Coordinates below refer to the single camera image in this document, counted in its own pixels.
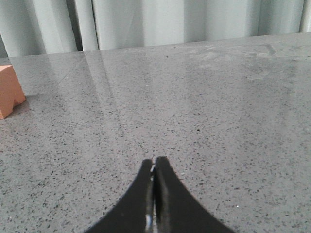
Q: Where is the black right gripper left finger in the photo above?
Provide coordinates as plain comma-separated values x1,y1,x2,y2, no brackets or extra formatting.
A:
87,159,154,233

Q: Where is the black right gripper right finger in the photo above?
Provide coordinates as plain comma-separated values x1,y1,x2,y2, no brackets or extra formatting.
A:
154,157,233,233

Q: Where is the orange foam cube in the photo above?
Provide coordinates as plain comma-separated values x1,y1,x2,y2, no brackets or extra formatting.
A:
0,65,26,119

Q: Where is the grey-green curtain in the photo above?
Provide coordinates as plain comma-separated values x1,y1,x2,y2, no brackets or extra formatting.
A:
0,0,311,57

